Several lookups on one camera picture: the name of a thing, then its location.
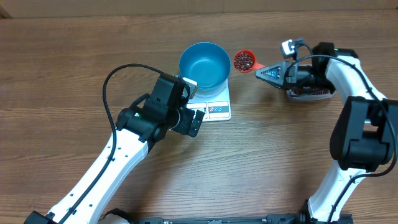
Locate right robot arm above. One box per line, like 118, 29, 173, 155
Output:
255, 40, 397, 223

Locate blue bowl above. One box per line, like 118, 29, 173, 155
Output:
178, 42, 231, 91

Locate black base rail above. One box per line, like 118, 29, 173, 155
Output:
102, 208, 354, 224

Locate red scoop blue handle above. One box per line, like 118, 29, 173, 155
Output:
233, 50, 266, 73

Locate white digital kitchen scale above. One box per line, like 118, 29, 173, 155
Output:
187, 79, 231, 122

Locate red beans in scoop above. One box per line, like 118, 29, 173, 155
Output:
233, 52, 254, 72

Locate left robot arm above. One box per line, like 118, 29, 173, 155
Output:
24, 74, 205, 224

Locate clear plastic container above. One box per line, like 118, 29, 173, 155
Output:
285, 63, 337, 103

